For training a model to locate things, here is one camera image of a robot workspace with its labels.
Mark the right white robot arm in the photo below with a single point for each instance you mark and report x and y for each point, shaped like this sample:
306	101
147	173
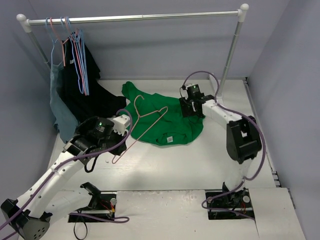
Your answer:
243	141

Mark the silver clothes rack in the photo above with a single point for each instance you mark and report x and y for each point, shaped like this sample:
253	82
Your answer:
241	13

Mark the blue hanger far left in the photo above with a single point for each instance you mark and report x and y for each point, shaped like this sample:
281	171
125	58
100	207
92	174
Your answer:
55	42

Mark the green t shirt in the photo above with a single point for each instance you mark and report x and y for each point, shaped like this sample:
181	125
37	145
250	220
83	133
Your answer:
158	119

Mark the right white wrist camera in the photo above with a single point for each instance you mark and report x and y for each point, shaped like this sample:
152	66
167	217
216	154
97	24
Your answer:
183	91

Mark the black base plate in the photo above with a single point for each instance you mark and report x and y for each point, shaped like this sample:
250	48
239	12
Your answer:
234	206
105	208

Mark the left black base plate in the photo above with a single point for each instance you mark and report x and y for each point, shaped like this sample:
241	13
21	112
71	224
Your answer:
105	208

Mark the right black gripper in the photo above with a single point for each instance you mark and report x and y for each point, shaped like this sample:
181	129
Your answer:
187	108

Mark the black hanging garment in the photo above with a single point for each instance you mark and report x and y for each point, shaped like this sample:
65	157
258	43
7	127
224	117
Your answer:
81	92

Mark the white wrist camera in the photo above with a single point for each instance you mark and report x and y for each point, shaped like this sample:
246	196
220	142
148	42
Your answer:
183	91
120	124

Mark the blue hanging garment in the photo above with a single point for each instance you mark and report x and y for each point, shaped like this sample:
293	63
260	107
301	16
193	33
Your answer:
65	122

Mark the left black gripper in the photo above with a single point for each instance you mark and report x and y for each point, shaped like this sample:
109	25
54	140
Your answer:
120	147

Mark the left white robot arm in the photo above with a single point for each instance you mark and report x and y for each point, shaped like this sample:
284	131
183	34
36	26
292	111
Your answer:
32	213

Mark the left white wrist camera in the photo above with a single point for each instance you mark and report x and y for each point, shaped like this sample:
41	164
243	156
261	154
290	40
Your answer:
120	124

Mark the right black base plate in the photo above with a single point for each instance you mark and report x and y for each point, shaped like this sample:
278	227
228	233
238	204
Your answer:
234	206

